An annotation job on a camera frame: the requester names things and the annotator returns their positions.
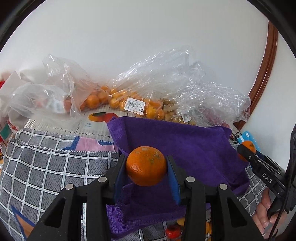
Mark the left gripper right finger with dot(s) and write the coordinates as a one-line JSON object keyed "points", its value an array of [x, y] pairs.
{"points": [[230, 221]]}

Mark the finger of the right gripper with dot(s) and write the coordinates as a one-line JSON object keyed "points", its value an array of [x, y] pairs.
{"points": [[254, 159]]}

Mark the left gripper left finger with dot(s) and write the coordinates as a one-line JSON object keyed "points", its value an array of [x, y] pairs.
{"points": [[62, 219]]}

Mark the oval orange kumquat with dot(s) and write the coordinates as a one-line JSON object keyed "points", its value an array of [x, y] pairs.
{"points": [[181, 221]]}

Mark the small red tomato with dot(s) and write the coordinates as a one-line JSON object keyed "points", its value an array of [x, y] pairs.
{"points": [[173, 232]]}

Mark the large orange mandarin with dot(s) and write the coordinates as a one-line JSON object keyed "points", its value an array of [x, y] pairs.
{"points": [[146, 166]]}

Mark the small orange with stem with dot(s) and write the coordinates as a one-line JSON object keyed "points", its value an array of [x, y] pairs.
{"points": [[208, 228]]}

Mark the person's right hand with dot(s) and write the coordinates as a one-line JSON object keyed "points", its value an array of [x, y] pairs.
{"points": [[260, 218]]}

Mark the blue tissue pack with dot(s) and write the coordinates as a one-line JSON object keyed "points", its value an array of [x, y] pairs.
{"points": [[247, 136]]}

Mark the purple towel lined tray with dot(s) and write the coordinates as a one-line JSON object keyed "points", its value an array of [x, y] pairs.
{"points": [[204, 153]]}

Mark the grey checked table cloth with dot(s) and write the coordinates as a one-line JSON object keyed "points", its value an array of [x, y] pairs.
{"points": [[37, 165]]}

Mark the large crumpled clear bag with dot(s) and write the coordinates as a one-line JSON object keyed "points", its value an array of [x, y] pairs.
{"points": [[187, 94]]}

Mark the clear bag of tangerines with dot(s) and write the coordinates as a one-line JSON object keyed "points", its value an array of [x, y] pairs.
{"points": [[66, 93]]}

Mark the white plastic shopping bag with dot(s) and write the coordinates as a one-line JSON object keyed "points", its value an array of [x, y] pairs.
{"points": [[11, 120]]}

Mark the clear bag of kumquats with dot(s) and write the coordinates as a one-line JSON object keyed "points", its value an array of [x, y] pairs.
{"points": [[135, 92]]}

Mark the brown wooden door frame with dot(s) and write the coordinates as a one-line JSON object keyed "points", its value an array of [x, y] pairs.
{"points": [[264, 72]]}

